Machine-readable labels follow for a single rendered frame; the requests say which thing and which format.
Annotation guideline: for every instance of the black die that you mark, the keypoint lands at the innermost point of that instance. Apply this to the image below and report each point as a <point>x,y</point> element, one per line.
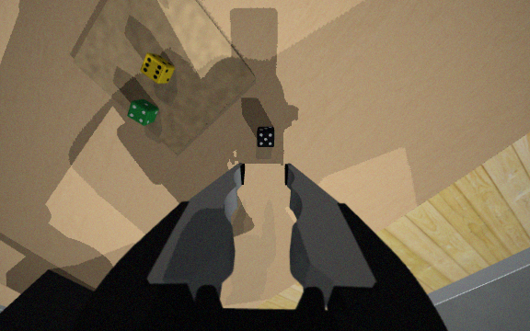
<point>265,136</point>

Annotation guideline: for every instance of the green die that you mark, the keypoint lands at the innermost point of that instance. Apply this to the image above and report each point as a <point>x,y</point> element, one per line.
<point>142,111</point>

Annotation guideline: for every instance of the tan textured mat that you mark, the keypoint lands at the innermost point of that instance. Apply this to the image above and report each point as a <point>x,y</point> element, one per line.
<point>208,73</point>

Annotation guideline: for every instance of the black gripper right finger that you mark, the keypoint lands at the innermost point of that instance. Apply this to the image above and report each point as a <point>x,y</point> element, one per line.
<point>333,249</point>

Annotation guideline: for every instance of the yellow die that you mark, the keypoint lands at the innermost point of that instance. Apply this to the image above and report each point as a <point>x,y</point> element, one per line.
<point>157,68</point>

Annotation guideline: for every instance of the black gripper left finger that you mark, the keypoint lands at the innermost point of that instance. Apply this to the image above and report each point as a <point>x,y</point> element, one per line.
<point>192,246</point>

